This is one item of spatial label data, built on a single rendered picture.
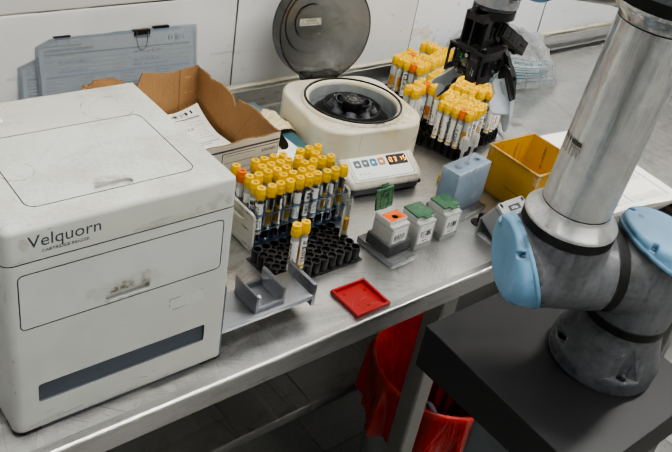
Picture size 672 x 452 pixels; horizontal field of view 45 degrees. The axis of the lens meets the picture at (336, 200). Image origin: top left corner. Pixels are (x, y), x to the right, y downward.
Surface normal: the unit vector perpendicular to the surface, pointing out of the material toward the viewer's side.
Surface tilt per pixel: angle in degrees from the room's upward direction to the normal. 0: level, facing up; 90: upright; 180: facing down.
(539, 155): 90
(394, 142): 90
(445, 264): 0
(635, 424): 4
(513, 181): 90
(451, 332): 4
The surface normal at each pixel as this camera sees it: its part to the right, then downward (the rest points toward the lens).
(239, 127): -0.77, 0.32
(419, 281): 0.15, -0.83
